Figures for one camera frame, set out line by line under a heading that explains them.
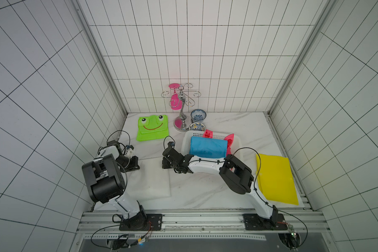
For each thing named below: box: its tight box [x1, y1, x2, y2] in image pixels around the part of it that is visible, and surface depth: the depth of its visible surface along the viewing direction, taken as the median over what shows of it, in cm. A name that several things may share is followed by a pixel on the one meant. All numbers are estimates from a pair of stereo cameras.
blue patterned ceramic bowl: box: [190, 108, 207, 123], surface depth 117 cm
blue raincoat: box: [189, 135, 228, 159], surface depth 96 cm
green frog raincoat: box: [136, 114, 170, 142], surface depth 112 cm
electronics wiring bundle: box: [110, 221, 154, 251], surface depth 69 cm
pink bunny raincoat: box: [202, 129, 235, 156], surface depth 97 cm
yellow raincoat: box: [255, 153, 299, 206], surface depth 87 cm
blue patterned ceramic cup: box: [188, 121, 207, 131], surface depth 109 cm
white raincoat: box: [126, 157, 172, 202], surface depth 85 cm
